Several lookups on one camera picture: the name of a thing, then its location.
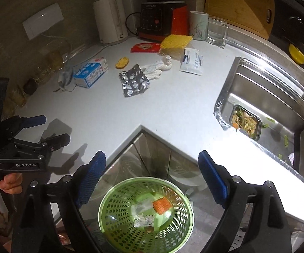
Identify crumpled white paper tissue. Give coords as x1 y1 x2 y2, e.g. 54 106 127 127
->
141 55 173 81

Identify scattered green vegetable scraps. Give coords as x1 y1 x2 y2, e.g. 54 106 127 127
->
261 116 295 161

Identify orange sponge piece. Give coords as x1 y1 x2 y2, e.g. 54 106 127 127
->
153 198 171 214

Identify red snack packet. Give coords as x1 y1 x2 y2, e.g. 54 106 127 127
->
130 42 161 54

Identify silver pill blister pack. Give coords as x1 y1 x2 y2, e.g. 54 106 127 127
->
119 63 151 98

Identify yellow sponge cloth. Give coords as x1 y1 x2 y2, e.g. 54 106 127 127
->
160 34 193 49

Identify wooden cutting board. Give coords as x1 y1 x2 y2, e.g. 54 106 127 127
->
204 0 276 40

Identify glossy corner base cabinet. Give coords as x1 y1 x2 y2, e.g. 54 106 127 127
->
104 129 255 217

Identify yellow fruit peel piece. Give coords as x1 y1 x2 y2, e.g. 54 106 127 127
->
115 56 130 69

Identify green perforated plastic basket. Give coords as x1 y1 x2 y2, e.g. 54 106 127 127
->
98 176 195 244

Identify blue and white carton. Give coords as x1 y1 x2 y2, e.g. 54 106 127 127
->
73 57 109 89

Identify crumpled printed paper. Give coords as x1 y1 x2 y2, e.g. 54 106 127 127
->
133 213 155 228

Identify metal food container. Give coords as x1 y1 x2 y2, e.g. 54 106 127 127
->
230 105 263 141

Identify white plastic wrapper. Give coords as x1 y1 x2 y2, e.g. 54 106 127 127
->
131 199 155 214

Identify clear plastic bag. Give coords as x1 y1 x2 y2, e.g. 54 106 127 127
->
158 46 188 61

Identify person's left hand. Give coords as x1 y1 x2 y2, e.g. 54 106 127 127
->
0 172 32 194

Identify crumpled grey wrapper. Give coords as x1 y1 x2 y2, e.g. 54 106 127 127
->
54 66 76 93

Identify white electric kettle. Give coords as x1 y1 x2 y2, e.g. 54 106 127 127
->
92 0 128 45

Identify white sachet packet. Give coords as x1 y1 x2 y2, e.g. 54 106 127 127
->
180 47 204 76

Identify black power cable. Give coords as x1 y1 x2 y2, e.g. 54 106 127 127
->
126 12 142 36

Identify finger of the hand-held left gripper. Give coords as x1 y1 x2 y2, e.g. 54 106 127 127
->
0 115 47 137
9 133 71 153

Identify white wall socket cover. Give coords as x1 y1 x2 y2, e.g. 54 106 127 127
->
22 3 64 40

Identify floral ceramic mug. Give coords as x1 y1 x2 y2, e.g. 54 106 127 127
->
189 11 209 41

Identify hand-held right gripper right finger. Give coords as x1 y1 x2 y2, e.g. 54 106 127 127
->
198 150 292 253

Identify stainless steel sink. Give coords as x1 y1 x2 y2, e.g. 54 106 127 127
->
213 42 304 190

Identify yellow bowl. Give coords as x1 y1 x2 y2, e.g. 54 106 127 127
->
289 43 304 64

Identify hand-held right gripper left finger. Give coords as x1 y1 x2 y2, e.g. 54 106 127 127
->
11 150 107 253

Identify clear cooking oil bottle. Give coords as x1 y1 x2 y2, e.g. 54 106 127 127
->
23 37 73 95

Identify clear glass mug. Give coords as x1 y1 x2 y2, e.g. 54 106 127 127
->
207 16 229 48

